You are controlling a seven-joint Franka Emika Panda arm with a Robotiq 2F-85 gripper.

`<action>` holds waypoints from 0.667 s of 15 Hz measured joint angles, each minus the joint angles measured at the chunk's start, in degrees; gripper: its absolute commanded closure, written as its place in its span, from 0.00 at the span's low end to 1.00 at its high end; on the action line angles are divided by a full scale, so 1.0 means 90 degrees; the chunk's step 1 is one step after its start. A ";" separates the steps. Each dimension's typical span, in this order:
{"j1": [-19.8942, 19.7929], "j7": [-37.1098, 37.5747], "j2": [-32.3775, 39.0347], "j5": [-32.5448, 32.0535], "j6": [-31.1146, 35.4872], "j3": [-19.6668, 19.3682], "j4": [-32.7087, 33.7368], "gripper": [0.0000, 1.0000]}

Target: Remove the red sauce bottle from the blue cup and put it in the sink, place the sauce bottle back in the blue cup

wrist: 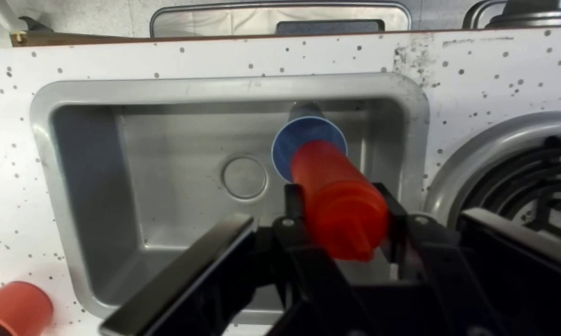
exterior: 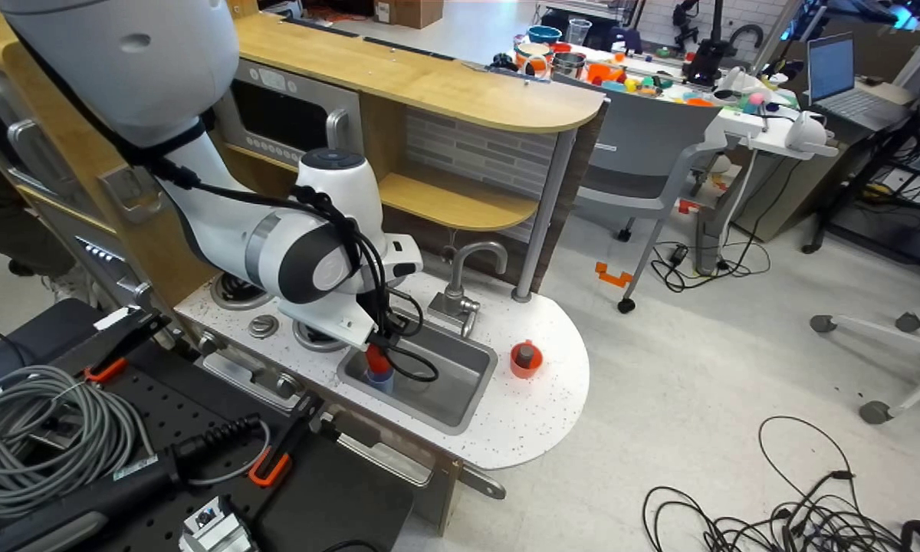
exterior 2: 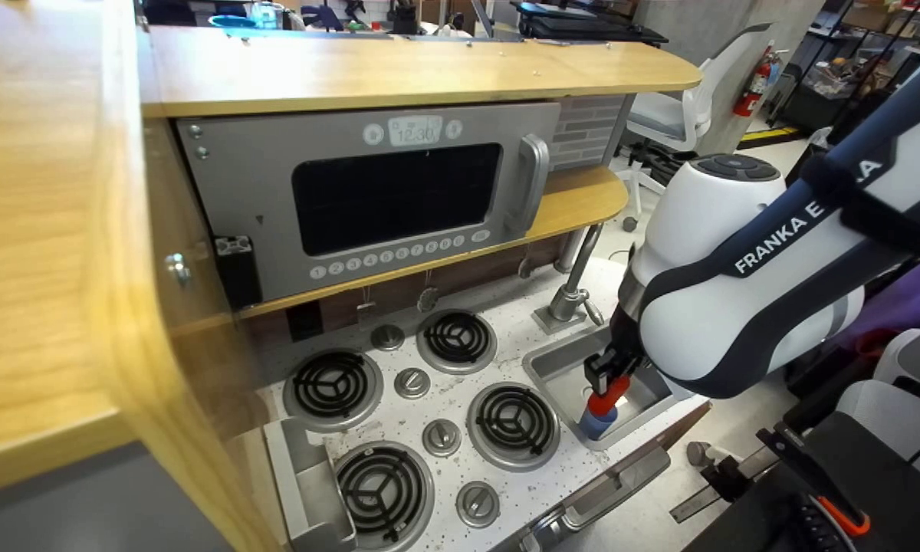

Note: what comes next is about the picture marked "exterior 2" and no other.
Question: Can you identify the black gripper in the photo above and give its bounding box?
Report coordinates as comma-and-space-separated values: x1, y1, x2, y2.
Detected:
583, 306, 642, 397

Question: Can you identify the red sauce bottle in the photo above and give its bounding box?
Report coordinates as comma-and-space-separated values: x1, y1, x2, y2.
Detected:
585, 376, 631, 417

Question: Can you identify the blue cup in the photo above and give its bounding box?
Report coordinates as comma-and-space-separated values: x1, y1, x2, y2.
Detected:
580, 410, 616, 442

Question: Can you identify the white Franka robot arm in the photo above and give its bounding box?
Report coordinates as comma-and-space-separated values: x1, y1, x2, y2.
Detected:
585, 68, 920, 409

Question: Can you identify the grey toy sink basin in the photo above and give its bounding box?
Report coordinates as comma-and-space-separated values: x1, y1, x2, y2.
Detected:
525, 328, 690, 452

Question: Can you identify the grey toy faucet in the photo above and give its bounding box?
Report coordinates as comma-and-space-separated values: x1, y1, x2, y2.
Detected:
532, 224, 600, 335

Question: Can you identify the front right stove burner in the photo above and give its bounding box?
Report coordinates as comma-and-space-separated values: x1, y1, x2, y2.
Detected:
467, 384, 561, 473

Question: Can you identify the stove burner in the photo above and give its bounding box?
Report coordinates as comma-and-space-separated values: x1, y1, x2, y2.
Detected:
283, 349, 382, 434
467, 384, 561, 473
417, 311, 495, 376
338, 442, 434, 552

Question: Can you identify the back right stove burner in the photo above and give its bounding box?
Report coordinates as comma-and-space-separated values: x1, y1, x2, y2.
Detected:
417, 311, 495, 376

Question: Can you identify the front left stove burner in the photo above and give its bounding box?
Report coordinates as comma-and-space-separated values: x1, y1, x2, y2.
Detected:
338, 442, 434, 552

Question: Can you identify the red fire extinguisher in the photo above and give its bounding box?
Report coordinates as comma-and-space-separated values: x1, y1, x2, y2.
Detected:
733, 46, 774, 117

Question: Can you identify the back left stove burner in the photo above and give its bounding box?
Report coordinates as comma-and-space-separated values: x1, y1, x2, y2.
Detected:
283, 349, 382, 434

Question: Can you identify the grey toy microwave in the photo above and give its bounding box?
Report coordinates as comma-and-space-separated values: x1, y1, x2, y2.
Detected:
175, 102, 559, 306

